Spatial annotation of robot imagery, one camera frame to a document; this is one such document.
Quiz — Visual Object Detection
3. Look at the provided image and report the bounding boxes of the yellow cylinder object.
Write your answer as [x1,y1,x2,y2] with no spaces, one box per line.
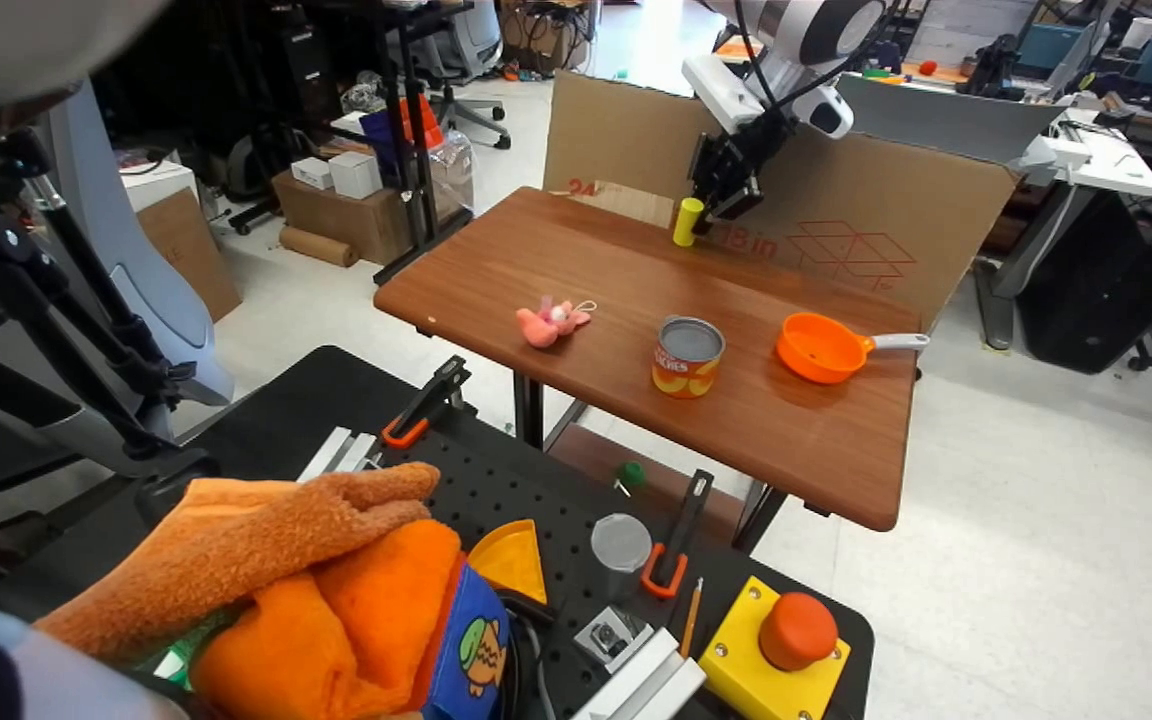
[667,196,706,246]

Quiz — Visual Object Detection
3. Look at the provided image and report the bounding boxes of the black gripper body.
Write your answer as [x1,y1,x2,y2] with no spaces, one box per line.
[694,112,788,218]

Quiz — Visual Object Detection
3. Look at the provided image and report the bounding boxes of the grey round disc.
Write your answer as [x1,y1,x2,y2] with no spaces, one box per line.
[589,512,653,570]

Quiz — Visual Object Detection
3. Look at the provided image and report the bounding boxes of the orange black clamp right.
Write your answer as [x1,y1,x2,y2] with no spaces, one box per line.
[636,464,717,604]

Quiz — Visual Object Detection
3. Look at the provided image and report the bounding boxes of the pencil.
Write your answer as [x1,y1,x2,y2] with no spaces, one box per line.
[679,577,710,657]

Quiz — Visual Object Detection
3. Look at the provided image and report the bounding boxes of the cardboard backboard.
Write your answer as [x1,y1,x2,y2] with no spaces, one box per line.
[544,70,1015,323]

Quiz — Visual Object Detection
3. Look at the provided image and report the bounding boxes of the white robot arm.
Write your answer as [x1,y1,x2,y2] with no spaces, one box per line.
[685,0,885,227]

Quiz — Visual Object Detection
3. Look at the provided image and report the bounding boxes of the silver can with orange label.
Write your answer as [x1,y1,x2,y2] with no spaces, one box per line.
[648,317,728,400]

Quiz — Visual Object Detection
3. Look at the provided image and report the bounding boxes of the pink plush toy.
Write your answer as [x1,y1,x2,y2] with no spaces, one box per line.
[518,299,598,346]

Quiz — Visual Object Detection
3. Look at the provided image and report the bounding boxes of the orange black clamp left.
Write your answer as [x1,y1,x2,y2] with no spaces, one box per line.
[381,356,470,452]

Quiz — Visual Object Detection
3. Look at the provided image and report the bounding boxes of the orange bowl with handle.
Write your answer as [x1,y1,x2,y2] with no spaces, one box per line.
[773,312,930,384]

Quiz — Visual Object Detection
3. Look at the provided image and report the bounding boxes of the black perforated cart top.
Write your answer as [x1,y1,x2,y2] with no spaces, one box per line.
[41,346,874,720]

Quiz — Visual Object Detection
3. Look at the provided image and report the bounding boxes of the yellow wedge piece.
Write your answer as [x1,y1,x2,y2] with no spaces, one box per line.
[470,518,549,604]

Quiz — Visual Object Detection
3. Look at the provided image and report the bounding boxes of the orange cloth glove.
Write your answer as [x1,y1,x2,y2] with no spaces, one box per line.
[36,460,464,720]

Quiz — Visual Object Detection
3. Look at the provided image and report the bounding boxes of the aluminium extrusion bracket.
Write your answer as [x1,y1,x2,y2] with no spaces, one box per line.
[577,631,706,720]

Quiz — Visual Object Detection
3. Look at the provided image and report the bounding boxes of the brown wooden table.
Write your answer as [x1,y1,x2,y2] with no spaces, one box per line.
[376,188,918,532]

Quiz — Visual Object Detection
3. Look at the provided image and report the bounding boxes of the orange black clamp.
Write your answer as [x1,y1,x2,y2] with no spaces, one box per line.
[636,464,717,604]
[381,356,470,452]

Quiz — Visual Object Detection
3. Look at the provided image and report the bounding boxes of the yellow emergency stop box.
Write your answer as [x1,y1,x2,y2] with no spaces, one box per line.
[699,577,852,720]

